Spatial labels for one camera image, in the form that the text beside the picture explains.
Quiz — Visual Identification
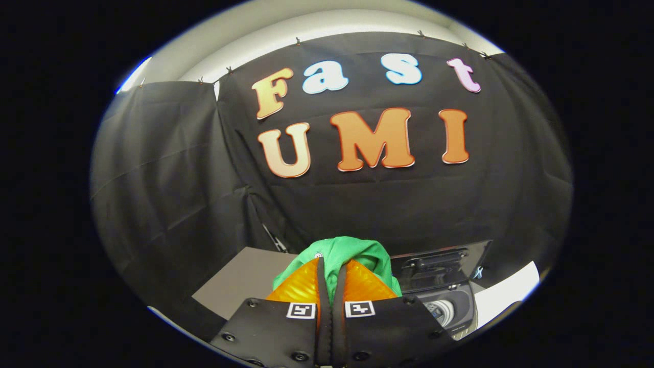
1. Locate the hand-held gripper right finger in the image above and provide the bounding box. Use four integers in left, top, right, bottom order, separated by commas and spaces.
332, 258, 456, 368

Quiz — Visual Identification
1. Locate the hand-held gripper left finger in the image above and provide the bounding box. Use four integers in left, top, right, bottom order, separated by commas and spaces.
211, 257, 333, 368

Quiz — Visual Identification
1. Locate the dark washing machine lid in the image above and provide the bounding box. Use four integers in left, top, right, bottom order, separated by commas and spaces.
391, 240, 493, 295

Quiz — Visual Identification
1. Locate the green polo shirt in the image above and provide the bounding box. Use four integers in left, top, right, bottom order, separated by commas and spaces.
272, 236, 403, 307

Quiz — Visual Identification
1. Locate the grey box stand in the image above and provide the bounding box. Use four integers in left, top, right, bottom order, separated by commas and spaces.
192, 247, 298, 320

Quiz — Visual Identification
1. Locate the white flat board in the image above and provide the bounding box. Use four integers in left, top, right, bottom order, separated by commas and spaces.
473, 262, 541, 331

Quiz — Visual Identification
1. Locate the black backdrop cloth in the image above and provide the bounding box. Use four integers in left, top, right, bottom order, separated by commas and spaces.
91, 32, 573, 338

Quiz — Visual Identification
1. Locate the row of small cloth clips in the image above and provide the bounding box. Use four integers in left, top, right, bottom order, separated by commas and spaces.
138, 30, 491, 86

